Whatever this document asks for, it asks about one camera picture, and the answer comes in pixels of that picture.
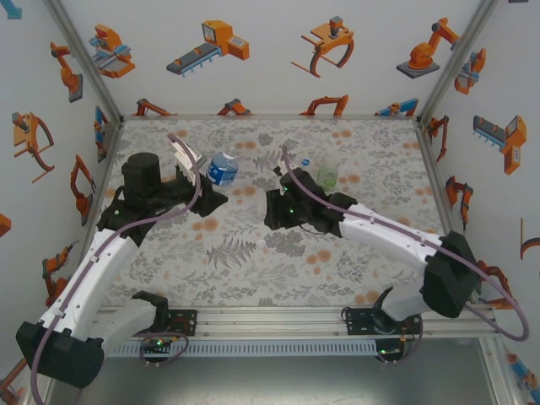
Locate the wide aluminium mounting rail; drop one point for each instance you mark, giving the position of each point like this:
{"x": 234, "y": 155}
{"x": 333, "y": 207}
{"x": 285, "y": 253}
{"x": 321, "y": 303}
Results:
{"x": 270, "y": 322}

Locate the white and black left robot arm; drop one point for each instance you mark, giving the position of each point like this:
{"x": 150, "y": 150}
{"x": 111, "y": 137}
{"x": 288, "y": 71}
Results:
{"x": 101, "y": 270}

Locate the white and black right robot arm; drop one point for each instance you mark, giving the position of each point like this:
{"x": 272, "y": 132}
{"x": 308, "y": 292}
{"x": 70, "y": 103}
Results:
{"x": 388, "y": 236}

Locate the aluminium frame post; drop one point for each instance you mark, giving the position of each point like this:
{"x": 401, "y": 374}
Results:
{"x": 459, "y": 59}
{"x": 498, "y": 375}
{"x": 45, "y": 396}
{"x": 86, "y": 59}

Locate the aluminium frame rail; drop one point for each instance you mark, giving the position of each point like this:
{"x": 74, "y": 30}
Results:
{"x": 105, "y": 177}
{"x": 432, "y": 169}
{"x": 270, "y": 117}

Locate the clear bottle green label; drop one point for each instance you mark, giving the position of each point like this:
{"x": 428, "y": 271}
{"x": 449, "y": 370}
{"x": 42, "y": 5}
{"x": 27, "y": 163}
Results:
{"x": 328, "y": 175}

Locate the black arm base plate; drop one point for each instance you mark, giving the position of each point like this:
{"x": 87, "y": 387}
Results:
{"x": 356, "y": 322}
{"x": 185, "y": 322}

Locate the small circuit board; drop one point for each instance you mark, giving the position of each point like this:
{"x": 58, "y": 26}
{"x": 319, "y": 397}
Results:
{"x": 158, "y": 343}
{"x": 390, "y": 351}

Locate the clear bottle blue label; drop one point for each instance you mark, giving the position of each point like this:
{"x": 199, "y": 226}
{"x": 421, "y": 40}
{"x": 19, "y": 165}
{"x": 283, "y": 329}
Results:
{"x": 221, "y": 171}

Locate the floral patterned table mat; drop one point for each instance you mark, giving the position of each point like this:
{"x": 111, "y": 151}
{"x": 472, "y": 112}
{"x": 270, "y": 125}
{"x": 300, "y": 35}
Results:
{"x": 295, "y": 135}

